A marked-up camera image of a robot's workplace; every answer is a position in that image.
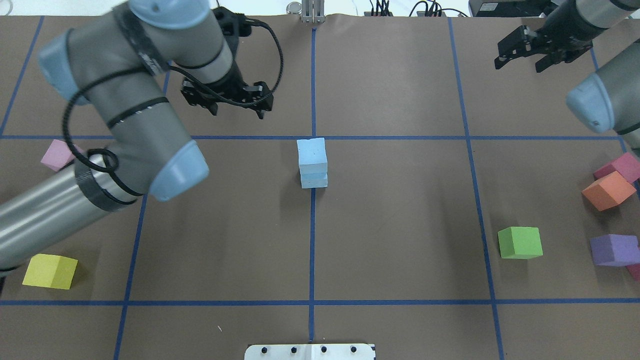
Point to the near orange foam block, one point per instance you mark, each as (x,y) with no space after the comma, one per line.
(609,191)

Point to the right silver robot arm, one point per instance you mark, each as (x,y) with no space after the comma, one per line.
(607,100)

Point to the aluminium frame post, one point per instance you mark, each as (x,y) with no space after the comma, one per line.
(312,11)

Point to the light blue foam block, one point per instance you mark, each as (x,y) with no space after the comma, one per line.
(312,156)
(314,180)

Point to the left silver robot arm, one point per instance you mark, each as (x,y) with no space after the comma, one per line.
(126,138)

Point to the near green foam block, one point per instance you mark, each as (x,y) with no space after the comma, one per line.
(520,243)

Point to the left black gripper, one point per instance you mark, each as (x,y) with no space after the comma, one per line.
(231,83)

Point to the magenta foam block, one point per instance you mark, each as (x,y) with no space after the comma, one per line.
(627,165)
(634,271)

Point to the far yellow foam block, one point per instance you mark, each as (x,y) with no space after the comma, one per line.
(50,271)

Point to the far pink foam block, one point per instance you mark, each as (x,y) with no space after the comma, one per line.
(57,155)

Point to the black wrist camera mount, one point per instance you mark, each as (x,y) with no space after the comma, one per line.
(233,25)

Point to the near purple foam block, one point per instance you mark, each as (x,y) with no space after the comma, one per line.
(615,250)

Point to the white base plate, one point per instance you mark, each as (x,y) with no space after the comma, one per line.
(311,351)

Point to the near right magenta foam block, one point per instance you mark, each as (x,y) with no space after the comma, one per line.
(627,165)

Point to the near left magenta foam block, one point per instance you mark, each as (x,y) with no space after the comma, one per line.
(634,271)

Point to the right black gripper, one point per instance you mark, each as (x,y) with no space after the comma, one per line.
(561,36)

